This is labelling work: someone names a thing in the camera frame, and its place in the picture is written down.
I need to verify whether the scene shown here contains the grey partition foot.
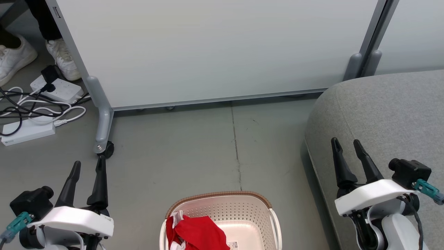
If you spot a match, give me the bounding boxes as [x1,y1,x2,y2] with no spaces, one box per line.
[86,76,114,154]

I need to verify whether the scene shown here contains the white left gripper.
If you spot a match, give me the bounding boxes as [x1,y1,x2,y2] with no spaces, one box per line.
[28,155,114,250]

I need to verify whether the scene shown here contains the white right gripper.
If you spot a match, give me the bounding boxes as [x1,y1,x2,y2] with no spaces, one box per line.
[331,137,418,223]

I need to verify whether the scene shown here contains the white sneaker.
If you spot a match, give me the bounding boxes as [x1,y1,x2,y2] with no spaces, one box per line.
[0,34,38,87]
[46,38,82,81]

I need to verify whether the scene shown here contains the plain red garment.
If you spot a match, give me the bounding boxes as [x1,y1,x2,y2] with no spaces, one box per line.
[173,215,231,250]

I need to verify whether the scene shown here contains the teal right camera connector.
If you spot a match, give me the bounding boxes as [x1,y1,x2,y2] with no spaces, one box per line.
[413,179,444,205]

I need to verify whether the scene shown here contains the black floor cables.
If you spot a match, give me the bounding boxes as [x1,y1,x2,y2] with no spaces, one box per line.
[0,87,91,138]

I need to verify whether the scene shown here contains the black trouser leg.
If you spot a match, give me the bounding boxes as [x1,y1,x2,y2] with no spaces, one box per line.
[25,0,63,41]
[0,24,22,49]

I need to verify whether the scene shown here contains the large white partition panel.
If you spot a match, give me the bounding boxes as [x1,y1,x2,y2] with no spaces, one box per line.
[45,0,387,111]

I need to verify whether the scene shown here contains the white power cable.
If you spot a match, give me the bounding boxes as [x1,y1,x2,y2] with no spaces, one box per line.
[0,87,86,127]

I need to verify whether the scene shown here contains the plain white power strip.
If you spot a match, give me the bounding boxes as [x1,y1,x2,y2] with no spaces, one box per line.
[1,116,56,146]

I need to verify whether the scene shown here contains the teal left camera connector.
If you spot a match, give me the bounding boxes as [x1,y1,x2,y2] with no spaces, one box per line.
[0,212,35,243]

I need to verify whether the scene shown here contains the black plug adapter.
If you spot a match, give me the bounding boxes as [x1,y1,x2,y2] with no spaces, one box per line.
[41,65,60,93]

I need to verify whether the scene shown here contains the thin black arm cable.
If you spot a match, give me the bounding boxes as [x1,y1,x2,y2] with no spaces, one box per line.
[399,196,424,250]

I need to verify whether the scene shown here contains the narrow white partition panel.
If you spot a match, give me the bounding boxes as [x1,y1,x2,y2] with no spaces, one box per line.
[361,0,444,77]

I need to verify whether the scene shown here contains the white power strip with sockets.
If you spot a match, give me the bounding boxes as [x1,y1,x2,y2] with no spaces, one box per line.
[30,75,84,104]

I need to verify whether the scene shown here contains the teal camera connector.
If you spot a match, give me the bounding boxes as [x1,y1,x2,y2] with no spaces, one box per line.
[0,212,35,243]
[413,179,444,205]

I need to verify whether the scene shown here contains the grey fabric sofa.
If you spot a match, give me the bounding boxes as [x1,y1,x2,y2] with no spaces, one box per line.
[305,69,444,250]

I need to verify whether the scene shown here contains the white perforated laundry basket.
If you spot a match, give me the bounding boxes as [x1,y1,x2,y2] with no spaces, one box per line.
[160,191,282,250]

